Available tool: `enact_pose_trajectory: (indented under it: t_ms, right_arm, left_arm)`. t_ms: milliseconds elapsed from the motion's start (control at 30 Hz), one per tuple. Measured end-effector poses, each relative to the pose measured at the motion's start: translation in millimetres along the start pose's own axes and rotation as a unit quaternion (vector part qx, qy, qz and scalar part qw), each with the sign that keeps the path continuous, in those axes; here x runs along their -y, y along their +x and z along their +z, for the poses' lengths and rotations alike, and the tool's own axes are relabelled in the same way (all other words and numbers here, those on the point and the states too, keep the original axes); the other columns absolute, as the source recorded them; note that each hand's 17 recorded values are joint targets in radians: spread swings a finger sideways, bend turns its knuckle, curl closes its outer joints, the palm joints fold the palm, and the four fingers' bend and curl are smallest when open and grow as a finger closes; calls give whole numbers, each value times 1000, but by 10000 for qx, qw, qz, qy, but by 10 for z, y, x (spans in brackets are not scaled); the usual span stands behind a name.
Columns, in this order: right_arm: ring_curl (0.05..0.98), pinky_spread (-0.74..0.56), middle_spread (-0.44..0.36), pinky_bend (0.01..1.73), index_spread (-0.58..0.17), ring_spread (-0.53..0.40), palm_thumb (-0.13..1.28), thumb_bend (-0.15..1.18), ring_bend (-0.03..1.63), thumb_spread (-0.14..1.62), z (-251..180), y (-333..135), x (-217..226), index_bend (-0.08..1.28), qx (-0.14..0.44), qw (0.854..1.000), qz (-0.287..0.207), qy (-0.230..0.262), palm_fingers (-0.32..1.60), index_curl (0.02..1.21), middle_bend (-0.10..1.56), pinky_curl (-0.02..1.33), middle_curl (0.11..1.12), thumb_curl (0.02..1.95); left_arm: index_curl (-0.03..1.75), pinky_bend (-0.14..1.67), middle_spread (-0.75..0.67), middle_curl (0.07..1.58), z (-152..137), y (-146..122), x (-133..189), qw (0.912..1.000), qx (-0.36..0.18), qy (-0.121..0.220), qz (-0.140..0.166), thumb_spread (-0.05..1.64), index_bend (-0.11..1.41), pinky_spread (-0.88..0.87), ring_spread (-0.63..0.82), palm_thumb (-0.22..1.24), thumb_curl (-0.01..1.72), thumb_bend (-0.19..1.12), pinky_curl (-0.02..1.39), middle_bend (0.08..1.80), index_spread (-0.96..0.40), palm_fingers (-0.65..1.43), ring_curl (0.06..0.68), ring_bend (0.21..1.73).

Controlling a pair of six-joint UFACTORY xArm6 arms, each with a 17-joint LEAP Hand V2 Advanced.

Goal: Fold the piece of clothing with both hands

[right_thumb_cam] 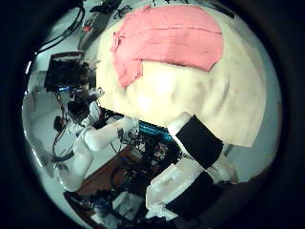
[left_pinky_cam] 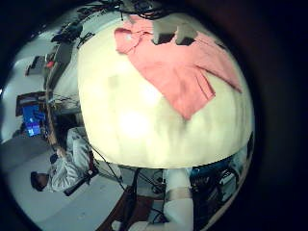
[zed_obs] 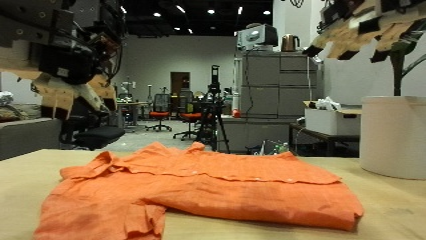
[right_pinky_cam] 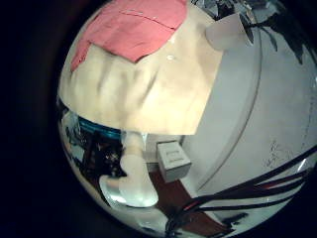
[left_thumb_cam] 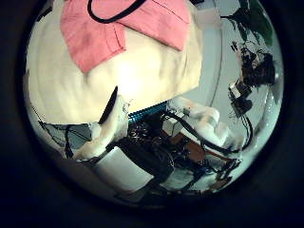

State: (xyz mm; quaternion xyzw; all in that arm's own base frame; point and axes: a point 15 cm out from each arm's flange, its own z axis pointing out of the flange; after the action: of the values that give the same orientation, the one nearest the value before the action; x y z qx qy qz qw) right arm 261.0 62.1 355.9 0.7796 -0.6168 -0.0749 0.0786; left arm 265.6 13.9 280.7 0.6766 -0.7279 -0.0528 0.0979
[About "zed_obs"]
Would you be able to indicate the orange button shirt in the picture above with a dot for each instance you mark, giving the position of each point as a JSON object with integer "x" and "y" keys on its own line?
{"x": 213, "y": 190}

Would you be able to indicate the white power strip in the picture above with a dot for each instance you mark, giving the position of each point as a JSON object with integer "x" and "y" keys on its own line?
{"x": 315, "y": 59}

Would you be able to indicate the green leafy plant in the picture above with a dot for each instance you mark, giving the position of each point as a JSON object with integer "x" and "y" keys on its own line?
{"x": 397, "y": 73}

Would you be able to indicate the copper kettle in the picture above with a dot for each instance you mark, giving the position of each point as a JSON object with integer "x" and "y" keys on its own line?
{"x": 289, "y": 44}

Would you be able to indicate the background work desk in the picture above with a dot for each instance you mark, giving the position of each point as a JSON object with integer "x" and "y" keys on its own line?
{"x": 130, "y": 106}

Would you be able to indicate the round ceiling light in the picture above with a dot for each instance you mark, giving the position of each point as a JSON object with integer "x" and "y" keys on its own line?
{"x": 266, "y": 12}
{"x": 210, "y": 11}
{"x": 157, "y": 14}

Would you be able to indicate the black office chair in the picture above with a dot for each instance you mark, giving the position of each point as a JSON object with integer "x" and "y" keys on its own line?
{"x": 97, "y": 135}

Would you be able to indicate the white crumpled bag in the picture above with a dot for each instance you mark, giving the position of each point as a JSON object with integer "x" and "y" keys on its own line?
{"x": 327, "y": 104}

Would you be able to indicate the grey boxy device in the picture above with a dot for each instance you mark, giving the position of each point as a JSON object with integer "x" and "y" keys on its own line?
{"x": 257, "y": 36}

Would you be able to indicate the tall grey filing cabinet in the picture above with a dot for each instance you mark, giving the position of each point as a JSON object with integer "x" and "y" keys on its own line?
{"x": 279, "y": 86}

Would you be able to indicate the brown door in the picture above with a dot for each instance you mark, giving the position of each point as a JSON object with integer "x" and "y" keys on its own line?
{"x": 177, "y": 81}

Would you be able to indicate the white cardboard box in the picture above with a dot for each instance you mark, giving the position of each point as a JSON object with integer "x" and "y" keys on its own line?
{"x": 330, "y": 121}

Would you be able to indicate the white round plant pot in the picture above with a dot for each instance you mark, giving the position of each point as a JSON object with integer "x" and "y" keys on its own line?
{"x": 393, "y": 136}

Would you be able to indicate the black side table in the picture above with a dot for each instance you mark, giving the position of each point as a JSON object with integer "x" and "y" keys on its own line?
{"x": 319, "y": 136}

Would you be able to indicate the small red object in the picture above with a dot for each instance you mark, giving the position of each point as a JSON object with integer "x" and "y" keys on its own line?
{"x": 236, "y": 113}

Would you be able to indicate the low grey cabinet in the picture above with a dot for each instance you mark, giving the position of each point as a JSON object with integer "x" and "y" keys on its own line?
{"x": 253, "y": 133}

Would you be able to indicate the plastic bottles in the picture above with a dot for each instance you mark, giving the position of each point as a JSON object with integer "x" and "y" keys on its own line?
{"x": 281, "y": 149}

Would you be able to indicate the black camera tripod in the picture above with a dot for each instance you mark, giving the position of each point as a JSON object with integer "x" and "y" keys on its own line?
{"x": 213, "y": 113}

